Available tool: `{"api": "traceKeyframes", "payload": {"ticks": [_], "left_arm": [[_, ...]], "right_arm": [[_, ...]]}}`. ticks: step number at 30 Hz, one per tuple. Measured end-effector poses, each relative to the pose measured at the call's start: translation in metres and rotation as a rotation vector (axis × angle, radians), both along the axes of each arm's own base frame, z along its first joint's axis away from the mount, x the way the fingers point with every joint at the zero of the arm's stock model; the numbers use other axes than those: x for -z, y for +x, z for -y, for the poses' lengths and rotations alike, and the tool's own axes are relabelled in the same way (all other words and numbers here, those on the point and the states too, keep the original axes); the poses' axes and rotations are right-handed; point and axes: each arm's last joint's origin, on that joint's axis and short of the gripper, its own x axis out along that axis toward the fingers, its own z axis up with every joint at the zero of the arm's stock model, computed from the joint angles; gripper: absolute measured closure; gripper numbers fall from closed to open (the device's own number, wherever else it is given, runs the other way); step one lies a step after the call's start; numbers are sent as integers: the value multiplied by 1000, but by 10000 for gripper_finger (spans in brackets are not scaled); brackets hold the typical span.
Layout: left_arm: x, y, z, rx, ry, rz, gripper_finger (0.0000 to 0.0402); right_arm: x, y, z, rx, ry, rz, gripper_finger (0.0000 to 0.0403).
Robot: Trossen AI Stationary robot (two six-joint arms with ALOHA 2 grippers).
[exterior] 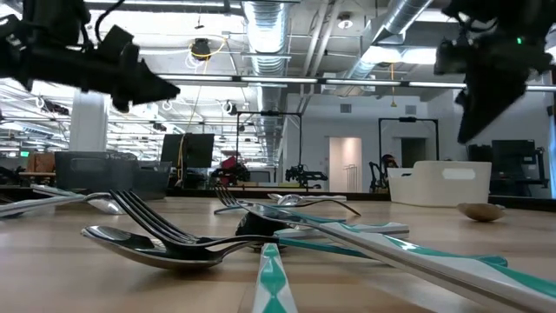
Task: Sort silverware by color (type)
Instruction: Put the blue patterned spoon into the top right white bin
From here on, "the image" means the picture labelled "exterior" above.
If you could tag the white square column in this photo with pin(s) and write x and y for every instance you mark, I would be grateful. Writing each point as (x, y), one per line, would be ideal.
(87, 126)

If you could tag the red machine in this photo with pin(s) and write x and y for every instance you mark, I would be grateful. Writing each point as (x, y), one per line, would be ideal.
(229, 164)

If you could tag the dark grey plastic bin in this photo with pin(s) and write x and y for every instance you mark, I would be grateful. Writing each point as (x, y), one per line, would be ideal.
(95, 174)

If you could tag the wall air vent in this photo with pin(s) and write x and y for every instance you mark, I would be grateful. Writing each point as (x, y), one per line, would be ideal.
(345, 108)
(410, 109)

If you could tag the black round camera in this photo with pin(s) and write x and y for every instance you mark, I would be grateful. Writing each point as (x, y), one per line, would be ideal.
(200, 48)

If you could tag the black neighbouring robot arm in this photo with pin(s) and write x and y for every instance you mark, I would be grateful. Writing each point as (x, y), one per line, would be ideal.
(375, 174)
(299, 174)

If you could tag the silver ventilation duct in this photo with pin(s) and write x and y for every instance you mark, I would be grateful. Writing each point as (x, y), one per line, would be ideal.
(265, 26)
(404, 13)

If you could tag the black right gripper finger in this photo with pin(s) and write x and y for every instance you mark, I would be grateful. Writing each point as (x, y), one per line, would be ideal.
(471, 104)
(495, 100)

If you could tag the bright ceiling light panel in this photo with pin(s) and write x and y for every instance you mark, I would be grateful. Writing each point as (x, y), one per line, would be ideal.
(391, 55)

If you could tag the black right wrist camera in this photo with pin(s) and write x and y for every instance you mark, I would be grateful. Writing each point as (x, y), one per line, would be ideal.
(449, 56)

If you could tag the black monitor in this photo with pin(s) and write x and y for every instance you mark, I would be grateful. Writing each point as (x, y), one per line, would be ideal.
(195, 150)

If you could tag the long LED light bar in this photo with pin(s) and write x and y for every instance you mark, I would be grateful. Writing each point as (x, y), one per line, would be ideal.
(278, 80)

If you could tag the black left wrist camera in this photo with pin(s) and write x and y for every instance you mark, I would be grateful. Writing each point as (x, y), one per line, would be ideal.
(117, 41)

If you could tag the white plastic bin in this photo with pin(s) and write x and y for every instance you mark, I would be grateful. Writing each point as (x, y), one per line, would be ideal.
(434, 187)

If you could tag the black metal rig frame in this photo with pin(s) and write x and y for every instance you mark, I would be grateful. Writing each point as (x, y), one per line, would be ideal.
(408, 119)
(269, 113)

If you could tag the blue panel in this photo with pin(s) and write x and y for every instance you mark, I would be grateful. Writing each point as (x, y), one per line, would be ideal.
(552, 165)

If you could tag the person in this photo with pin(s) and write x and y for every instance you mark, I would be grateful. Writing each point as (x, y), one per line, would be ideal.
(389, 161)

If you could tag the green exit sign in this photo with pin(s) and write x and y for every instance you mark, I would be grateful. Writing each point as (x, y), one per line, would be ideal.
(24, 153)

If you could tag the round ceiling fixture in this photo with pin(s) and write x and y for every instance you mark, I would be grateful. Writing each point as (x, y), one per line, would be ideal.
(345, 21)

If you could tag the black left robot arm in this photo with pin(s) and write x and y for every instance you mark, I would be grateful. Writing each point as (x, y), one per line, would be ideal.
(56, 17)

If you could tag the black monitor cart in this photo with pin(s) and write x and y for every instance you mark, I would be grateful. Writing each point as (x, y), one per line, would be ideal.
(512, 156)

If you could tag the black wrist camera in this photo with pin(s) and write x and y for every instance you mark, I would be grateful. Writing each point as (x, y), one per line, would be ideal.
(449, 56)
(117, 41)

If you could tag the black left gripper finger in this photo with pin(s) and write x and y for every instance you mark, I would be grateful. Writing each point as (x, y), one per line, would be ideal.
(156, 93)
(145, 74)

